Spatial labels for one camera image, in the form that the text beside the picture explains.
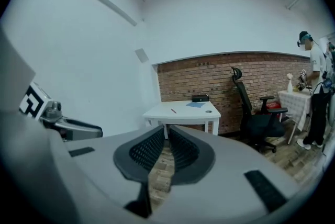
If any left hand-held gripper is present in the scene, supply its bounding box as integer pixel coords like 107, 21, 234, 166
18, 81, 103, 143

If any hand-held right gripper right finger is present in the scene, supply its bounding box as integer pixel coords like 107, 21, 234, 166
169, 125, 216, 187

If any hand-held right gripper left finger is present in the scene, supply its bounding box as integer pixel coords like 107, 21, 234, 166
113, 125, 166, 219

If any black box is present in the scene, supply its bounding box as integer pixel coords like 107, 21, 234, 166
192, 94, 210, 103

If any black office chair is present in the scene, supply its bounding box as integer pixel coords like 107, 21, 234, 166
231, 66, 288, 153

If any table with checked cloth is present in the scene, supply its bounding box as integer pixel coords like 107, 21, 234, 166
277, 89, 314, 145

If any grey square wall plate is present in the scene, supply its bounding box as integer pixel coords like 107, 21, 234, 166
135, 48, 149, 63

